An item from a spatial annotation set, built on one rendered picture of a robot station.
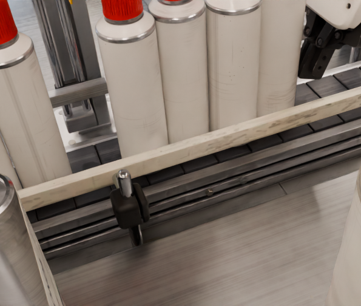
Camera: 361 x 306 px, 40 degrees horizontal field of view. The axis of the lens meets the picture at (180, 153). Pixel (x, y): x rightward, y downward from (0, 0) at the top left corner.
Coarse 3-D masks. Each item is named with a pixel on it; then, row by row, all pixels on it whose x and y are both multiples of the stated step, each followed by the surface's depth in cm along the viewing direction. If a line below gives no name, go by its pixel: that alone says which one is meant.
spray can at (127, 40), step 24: (120, 0) 40; (96, 24) 43; (120, 24) 41; (144, 24) 42; (120, 48) 42; (144, 48) 42; (120, 72) 43; (144, 72) 44; (120, 96) 45; (144, 96) 45; (120, 120) 48; (144, 120) 47; (120, 144) 51; (144, 144) 49
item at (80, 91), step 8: (304, 24) 56; (96, 80) 51; (104, 80) 51; (64, 88) 50; (72, 88) 50; (80, 88) 50; (88, 88) 50; (96, 88) 50; (104, 88) 51; (56, 96) 49; (64, 96) 50; (72, 96) 50; (80, 96) 50; (88, 96) 51; (96, 96) 51; (56, 104) 50; (64, 104) 50
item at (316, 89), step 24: (360, 72) 63; (312, 96) 60; (336, 120) 56; (96, 144) 56; (264, 144) 54; (72, 168) 53; (168, 168) 52; (192, 168) 52; (96, 192) 51; (48, 216) 49
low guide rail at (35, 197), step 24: (336, 96) 54; (360, 96) 54; (264, 120) 52; (288, 120) 52; (312, 120) 54; (168, 144) 50; (192, 144) 50; (216, 144) 51; (96, 168) 48; (120, 168) 48; (144, 168) 49; (24, 192) 46; (48, 192) 47; (72, 192) 48
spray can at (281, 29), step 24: (264, 0) 46; (288, 0) 45; (264, 24) 48; (288, 24) 47; (264, 48) 49; (288, 48) 49; (264, 72) 51; (288, 72) 51; (264, 96) 53; (288, 96) 53
